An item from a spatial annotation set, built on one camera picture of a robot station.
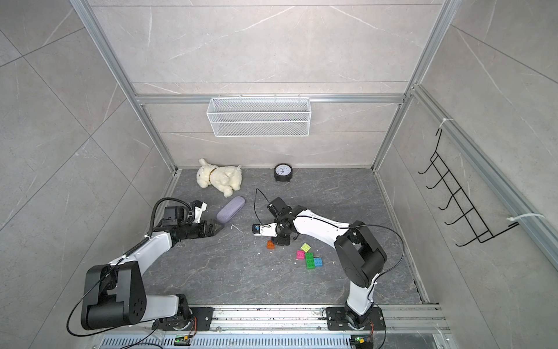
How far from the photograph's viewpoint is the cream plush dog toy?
41.8 inches

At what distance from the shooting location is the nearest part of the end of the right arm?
2.16 feet

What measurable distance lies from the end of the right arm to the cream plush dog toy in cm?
41

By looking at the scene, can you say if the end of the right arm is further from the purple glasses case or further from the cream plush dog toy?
the cream plush dog toy

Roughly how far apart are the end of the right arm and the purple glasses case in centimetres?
30

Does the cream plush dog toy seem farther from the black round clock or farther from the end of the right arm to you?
the end of the right arm

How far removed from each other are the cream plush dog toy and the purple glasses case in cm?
6

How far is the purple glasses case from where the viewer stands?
994 millimetres
